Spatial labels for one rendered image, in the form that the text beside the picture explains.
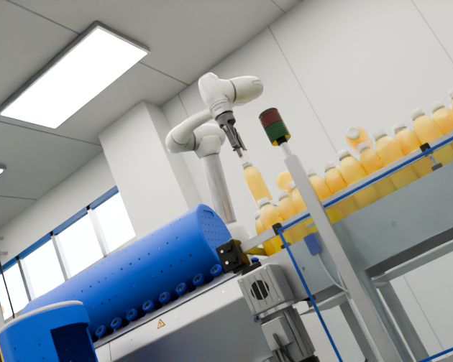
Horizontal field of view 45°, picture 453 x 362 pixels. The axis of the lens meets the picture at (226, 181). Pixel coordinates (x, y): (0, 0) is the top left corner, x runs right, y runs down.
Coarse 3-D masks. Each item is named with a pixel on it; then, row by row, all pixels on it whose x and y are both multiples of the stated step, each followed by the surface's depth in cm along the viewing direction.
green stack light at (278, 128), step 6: (270, 126) 159; (276, 126) 158; (282, 126) 158; (270, 132) 158; (276, 132) 158; (282, 132) 157; (288, 132) 159; (270, 138) 159; (276, 138) 157; (282, 138) 158; (288, 138) 160; (276, 144) 161
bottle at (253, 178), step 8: (248, 168) 217; (256, 168) 218; (248, 176) 216; (256, 176) 215; (248, 184) 216; (256, 184) 214; (264, 184) 215; (256, 192) 213; (264, 192) 213; (256, 200) 213
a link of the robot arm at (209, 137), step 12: (204, 132) 281; (216, 132) 284; (204, 144) 280; (216, 144) 283; (204, 156) 283; (216, 156) 284; (204, 168) 284; (216, 168) 282; (216, 180) 281; (216, 192) 280; (228, 192) 283; (216, 204) 280; (228, 204) 280; (228, 216) 279; (228, 228) 276; (240, 228) 278
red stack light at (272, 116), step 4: (268, 112) 160; (272, 112) 160; (276, 112) 160; (264, 116) 160; (268, 116) 159; (272, 116) 159; (276, 116) 159; (280, 116) 161; (260, 120) 161; (264, 120) 160; (268, 120) 159; (272, 120) 159; (276, 120) 159; (280, 120) 159; (264, 124) 160; (268, 124) 159; (264, 128) 161
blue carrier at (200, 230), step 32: (192, 224) 192; (224, 224) 214; (128, 256) 202; (160, 256) 194; (192, 256) 191; (64, 288) 213; (96, 288) 203; (128, 288) 198; (160, 288) 196; (192, 288) 198; (96, 320) 204; (128, 320) 206
